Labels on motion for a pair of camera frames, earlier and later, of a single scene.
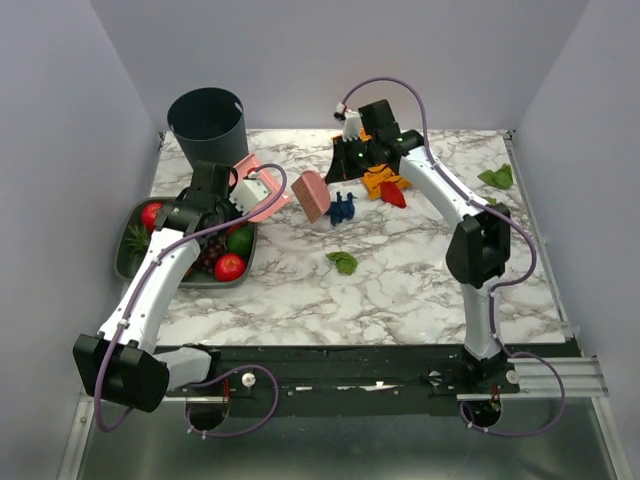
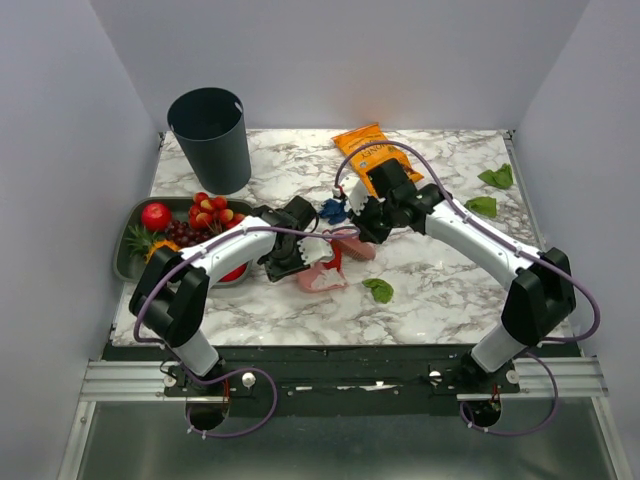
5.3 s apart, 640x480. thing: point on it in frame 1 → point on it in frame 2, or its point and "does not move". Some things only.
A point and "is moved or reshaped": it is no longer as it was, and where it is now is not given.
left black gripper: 235,212 → 277,273
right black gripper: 341,169 → 367,233
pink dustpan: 270,173 → 307,277
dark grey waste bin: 209,125 does not move
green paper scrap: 502,178 does not move
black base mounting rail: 290,381 does not move
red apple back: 150,213 does not move
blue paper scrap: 341,209 does not move
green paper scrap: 346,264 → 381,289
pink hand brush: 312,194 → 353,246
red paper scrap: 391,193 is moved or reshaped
